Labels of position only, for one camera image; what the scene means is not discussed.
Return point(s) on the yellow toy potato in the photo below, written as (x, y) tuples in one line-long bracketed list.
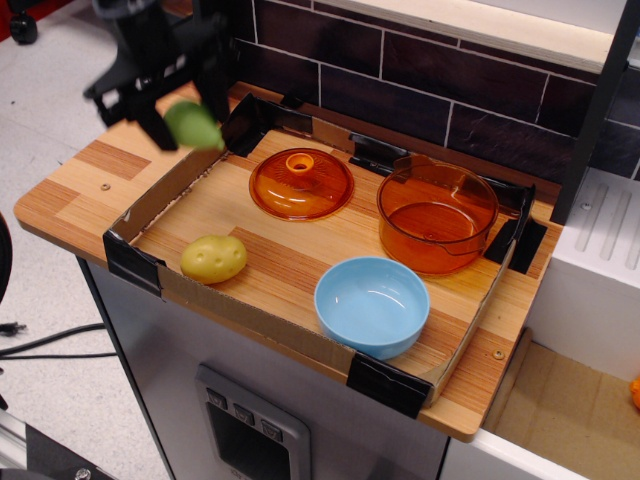
[(213, 259)]

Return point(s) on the white toy sink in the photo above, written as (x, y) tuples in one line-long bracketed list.
[(564, 410)]

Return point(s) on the light blue bowl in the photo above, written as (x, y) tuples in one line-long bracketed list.
[(375, 305)]

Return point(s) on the cardboard fence with black tape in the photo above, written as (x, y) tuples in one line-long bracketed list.
[(449, 377)]

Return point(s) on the orange toy in sink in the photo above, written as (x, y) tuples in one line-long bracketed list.
[(634, 389)]

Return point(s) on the green toy pear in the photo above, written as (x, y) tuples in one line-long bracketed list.
[(192, 125)]

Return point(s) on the orange transparent pot lid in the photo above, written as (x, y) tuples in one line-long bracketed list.
[(301, 184)]

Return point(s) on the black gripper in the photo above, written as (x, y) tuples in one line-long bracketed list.
[(157, 52)]

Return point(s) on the orange transparent pot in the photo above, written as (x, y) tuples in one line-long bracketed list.
[(435, 217)]

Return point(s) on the grey toy oven panel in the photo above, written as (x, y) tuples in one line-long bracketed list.
[(251, 437)]

